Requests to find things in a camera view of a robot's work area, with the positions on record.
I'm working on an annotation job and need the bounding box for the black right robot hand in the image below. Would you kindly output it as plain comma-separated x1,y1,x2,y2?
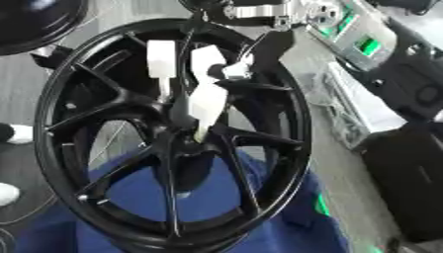
178,0,309,82

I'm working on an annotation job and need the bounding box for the black spoked wheel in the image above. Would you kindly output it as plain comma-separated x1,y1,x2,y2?
31,18,315,253

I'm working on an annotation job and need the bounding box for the black round wheel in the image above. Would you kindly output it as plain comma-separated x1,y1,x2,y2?
0,0,90,56

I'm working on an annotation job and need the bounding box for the black case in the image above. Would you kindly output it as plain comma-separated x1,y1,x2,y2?
358,121,443,244

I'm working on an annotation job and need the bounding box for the small black stand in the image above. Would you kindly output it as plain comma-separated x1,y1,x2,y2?
29,43,76,69

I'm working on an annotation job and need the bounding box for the person's foot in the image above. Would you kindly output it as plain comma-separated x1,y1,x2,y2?
0,182,23,208
0,123,35,145

